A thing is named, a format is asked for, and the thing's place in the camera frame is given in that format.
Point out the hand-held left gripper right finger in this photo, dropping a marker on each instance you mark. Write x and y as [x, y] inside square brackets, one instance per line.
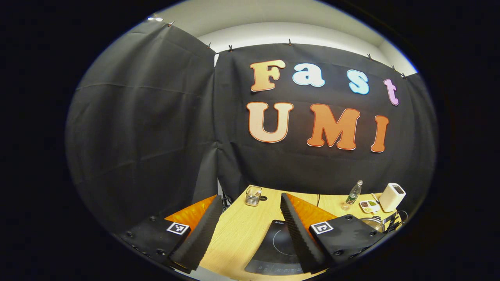
[299, 238]

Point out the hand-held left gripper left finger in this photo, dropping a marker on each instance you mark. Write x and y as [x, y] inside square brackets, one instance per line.
[201, 234]

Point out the black induction cooktop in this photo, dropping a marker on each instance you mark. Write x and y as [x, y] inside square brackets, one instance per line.
[277, 249]

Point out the steel pot with soybeans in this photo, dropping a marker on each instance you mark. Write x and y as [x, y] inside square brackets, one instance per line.
[373, 223]

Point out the black tripod stand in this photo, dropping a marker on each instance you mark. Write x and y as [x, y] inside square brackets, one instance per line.
[225, 201]

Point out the clear plastic water bottle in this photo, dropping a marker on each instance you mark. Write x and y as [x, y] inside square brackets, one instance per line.
[353, 195]

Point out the white divided dish with beans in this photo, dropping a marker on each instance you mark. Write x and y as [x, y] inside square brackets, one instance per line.
[369, 206]

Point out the white toaster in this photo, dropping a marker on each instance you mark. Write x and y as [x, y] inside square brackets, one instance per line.
[391, 198]

